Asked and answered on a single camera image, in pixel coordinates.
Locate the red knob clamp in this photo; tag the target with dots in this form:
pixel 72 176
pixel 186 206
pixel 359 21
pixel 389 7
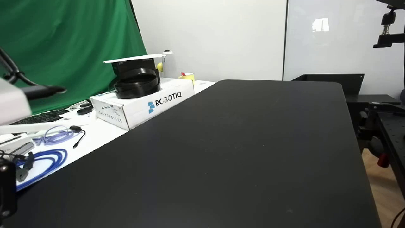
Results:
pixel 383 160

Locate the silver white device box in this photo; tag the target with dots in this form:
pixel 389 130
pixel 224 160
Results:
pixel 15 144

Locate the green backdrop cloth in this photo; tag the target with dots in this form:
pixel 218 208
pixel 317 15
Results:
pixel 69 41

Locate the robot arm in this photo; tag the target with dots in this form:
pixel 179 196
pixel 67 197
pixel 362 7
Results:
pixel 11 101

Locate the black computer mouse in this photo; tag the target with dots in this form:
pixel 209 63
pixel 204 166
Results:
pixel 84 110

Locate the black metal desk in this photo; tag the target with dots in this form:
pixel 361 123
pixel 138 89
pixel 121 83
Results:
pixel 345 84

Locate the white desk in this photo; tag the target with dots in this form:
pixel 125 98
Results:
pixel 101 136

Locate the stack of black rings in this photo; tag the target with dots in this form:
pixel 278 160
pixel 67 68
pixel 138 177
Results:
pixel 136 84

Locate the white sheet of card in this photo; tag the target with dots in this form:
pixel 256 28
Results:
pixel 136 58

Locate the white bar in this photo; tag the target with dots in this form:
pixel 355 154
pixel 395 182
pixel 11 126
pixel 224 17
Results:
pixel 31 127

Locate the black keyboard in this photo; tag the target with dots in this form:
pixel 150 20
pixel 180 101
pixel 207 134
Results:
pixel 39 117

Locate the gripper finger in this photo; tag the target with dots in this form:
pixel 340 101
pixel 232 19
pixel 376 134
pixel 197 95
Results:
pixel 8 190

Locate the white printed cardboard box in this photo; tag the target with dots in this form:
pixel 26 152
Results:
pixel 139 106

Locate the yellow mug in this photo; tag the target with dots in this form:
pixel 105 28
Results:
pixel 188 77

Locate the yellow round object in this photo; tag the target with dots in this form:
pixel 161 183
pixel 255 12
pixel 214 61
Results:
pixel 160 67

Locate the camera on mount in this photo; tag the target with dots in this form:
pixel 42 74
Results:
pixel 388 36

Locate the black box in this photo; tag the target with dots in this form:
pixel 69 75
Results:
pixel 134 65

